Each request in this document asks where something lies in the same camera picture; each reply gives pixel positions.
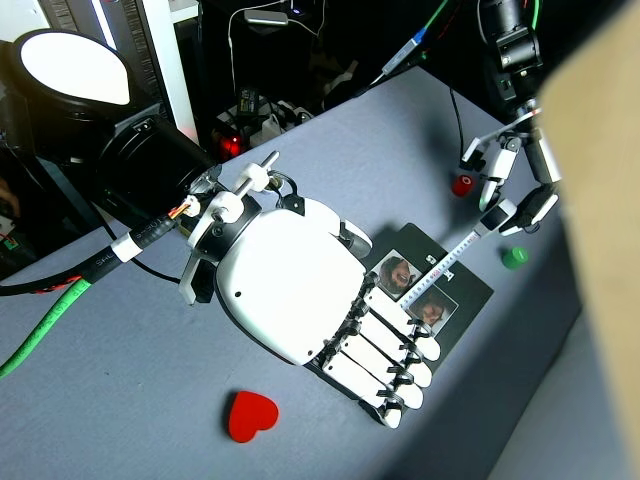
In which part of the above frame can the red cylinder block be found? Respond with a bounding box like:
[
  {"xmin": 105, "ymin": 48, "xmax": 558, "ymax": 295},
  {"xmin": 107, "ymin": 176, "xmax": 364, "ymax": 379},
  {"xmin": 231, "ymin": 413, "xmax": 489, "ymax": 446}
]
[{"xmin": 451, "ymin": 172, "xmax": 475, "ymax": 199}]

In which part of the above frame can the white cable with blue connector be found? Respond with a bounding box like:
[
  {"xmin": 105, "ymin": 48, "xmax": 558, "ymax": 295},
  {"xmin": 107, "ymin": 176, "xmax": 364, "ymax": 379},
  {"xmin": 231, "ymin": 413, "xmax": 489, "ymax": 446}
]
[{"xmin": 368, "ymin": 0, "xmax": 451, "ymax": 90}]

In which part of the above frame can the red and black braided cable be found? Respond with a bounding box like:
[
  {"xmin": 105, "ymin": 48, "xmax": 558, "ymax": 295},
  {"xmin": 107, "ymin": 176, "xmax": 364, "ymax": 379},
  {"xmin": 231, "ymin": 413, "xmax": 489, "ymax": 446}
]
[{"xmin": 29, "ymin": 273, "xmax": 84, "ymax": 295}]

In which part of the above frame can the red heart block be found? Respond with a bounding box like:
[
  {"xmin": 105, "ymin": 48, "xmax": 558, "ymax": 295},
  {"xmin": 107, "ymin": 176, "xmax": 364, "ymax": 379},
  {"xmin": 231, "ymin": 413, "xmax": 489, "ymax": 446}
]
[{"xmin": 224, "ymin": 390, "xmax": 280, "ymax": 444}]

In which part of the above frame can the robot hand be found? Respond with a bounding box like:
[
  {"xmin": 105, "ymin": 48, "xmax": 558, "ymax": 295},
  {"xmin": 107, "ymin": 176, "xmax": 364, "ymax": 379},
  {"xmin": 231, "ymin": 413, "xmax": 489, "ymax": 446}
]
[
  {"xmin": 213, "ymin": 196, "xmax": 443, "ymax": 431},
  {"xmin": 477, "ymin": 134, "xmax": 562, "ymax": 237}
]

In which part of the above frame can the black Let It Be album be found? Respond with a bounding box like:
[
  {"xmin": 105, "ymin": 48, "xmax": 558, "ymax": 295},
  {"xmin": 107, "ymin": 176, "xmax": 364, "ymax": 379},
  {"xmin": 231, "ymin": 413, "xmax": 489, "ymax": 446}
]
[{"xmin": 305, "ymin": 222, "xmax": 496, "ymax": 426}]

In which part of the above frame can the blurred beige cardboard panel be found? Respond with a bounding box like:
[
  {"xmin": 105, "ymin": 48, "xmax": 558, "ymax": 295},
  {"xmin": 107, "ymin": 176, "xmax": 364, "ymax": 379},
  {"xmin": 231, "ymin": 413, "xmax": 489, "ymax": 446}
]
[{"xmin": 539, "ymin": 0, "xmax": 640, "ymax": 480}]

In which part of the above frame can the thick black cable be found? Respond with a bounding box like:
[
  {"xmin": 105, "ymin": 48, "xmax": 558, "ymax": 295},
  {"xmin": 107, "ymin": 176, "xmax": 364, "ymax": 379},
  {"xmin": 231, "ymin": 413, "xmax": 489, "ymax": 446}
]
[{"xmin": 0, "ymin": 212, "xmax": 179, "ymax": 299}]

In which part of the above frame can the grey table cloth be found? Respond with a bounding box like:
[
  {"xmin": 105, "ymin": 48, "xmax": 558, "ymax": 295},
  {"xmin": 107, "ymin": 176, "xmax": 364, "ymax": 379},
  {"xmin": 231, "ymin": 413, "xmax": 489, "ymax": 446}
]
[{"xmin": 0, "ymin": 64, "xmax": 619, "ymax": 480}]

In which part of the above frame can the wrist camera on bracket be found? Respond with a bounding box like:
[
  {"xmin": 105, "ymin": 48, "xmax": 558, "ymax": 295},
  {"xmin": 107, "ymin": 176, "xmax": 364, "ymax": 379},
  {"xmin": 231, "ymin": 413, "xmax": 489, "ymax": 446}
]
[
  {"xmin": 458, "ymin": 130, "xmax": 501, "ymax": 174},
  {"xmin": 177, "ymin": 247, "xmax": 217, "ymax": 306}
]

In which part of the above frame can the green cylinder block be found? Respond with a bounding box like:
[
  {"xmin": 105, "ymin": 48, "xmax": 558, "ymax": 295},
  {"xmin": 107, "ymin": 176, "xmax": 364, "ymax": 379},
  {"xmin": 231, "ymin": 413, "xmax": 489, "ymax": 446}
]
[{"xmin": 501, "ymin": 245, "xmax": 530, "ymax": 271}]

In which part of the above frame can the device with red light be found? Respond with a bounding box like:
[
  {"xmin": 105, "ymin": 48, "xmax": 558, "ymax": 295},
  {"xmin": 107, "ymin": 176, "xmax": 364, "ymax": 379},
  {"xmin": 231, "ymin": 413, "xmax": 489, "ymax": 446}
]
[{"xmin": 217, "ymin": 130, "xmax": 247, "ymax": 160}]

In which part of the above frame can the grey flat device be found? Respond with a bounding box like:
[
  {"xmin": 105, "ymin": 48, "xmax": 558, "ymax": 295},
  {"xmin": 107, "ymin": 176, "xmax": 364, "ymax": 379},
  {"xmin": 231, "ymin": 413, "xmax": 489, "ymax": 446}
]
[{"xmin": 243, "ymin": 9, "xmax": 290, "ymax": 26}]

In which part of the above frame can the black power adapter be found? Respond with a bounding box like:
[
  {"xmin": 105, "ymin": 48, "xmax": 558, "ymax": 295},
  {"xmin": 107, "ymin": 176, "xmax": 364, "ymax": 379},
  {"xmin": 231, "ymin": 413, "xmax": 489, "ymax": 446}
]
[{"xmin": 237, "ymin": 87, "xmax": 260, "ymax": 120}]

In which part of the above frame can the thick green cable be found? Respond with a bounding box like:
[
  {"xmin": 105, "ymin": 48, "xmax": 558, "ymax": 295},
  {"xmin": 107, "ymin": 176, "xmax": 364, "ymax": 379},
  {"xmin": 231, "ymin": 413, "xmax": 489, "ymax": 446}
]
[{"xmin": 0, "ymin": 278, "xmax": 94, "ymax": 380}]

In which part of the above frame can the computer tower with light strip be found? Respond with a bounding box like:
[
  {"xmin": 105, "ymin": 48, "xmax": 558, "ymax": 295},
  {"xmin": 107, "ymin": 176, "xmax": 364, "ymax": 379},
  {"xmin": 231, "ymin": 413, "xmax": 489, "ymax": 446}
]
[{"xmin": 37, "ymin": 0, "xmax": 201, "ymax": 139}]

